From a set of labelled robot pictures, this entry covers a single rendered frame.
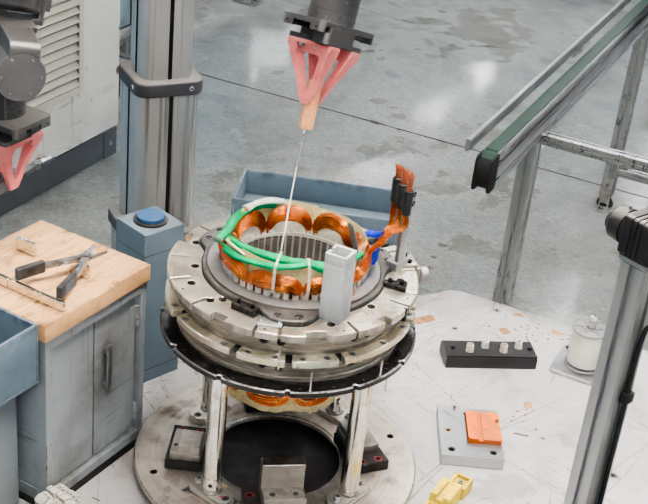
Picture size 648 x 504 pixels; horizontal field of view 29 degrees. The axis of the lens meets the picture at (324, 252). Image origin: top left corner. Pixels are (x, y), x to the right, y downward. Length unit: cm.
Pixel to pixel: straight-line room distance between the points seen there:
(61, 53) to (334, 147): 115
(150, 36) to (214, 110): 303
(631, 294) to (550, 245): 303
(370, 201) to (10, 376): 66
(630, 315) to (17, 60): 71
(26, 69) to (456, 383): 89
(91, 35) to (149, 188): 226
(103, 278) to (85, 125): 271
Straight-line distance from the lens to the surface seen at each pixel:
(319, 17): 148
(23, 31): 145
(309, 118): 150
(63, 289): 154
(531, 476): 183
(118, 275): 162
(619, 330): 121
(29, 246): 166
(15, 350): 151
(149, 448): 176
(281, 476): 163
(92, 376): 165
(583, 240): 428
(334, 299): 148
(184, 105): 196
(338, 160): 459
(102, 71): 431
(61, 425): 164
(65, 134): 422
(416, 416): 190
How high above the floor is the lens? 188
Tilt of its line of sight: 28 degrees down
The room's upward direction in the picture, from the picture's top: 6 degrees clockwise
